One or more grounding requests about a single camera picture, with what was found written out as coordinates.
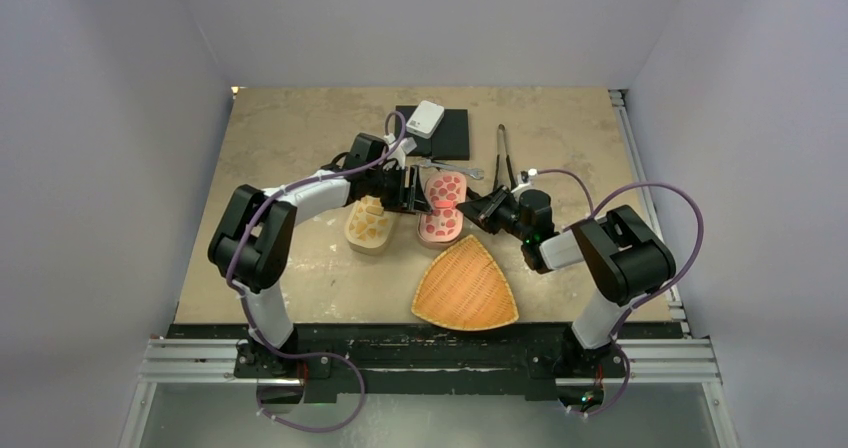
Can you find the silver wrench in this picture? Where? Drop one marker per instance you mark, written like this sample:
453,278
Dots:
474,173

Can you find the black foam block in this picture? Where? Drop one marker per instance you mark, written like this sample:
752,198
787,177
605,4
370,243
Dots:
450,139

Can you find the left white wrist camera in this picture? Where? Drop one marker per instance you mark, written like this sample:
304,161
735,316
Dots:
398,150

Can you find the woven bamboo basket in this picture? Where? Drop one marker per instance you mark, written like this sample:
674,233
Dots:
464,289

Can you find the beige lunch box lid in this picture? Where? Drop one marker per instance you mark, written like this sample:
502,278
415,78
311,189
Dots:
369,212

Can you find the black table front frame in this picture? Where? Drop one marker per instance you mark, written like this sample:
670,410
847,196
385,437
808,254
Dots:
521,359

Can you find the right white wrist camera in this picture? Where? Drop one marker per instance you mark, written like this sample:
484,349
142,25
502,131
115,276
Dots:
524,182

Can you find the beige lunch box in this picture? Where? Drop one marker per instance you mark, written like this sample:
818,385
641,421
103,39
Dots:
370,242

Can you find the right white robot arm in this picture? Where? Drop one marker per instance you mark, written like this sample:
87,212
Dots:
625,258

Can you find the white small box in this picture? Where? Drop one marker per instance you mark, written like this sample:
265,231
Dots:
425,119

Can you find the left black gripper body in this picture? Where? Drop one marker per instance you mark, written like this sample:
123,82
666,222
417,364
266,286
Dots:
394,196

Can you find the black metal tongs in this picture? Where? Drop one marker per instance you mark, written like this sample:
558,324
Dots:
504,174

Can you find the pink lunch box lid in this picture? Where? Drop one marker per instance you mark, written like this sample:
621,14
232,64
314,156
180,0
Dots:
444,190

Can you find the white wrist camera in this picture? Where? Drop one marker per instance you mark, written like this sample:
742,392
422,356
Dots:
398,150
524,182

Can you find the aluminium rail right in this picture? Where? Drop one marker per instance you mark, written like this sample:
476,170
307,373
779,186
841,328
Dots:
672,296

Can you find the pink lunch box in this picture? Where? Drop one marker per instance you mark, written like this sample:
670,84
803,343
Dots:
439,239

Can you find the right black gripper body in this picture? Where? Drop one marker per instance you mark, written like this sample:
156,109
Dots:
505,214

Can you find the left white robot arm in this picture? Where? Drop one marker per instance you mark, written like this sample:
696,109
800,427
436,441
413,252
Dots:
251,245

